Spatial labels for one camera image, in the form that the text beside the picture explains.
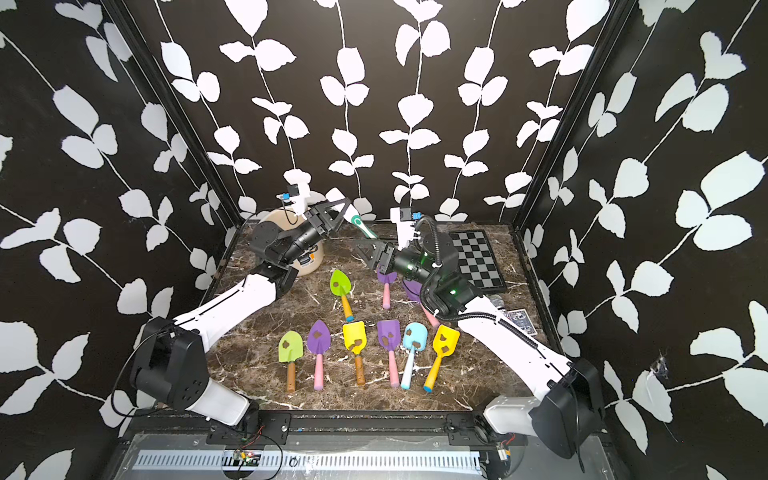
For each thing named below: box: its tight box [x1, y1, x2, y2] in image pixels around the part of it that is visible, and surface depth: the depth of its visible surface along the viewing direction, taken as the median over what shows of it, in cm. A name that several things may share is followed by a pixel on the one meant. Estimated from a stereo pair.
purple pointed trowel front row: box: [308, 320, 331, 391], surface depth 90 cm
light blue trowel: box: [401, 322, 428, 390], surface depth 90 cm
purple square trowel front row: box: [377, 320, 401, 388], surface depth 90 cm
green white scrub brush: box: [351, 215, 378, 239], surface depth 68 cm
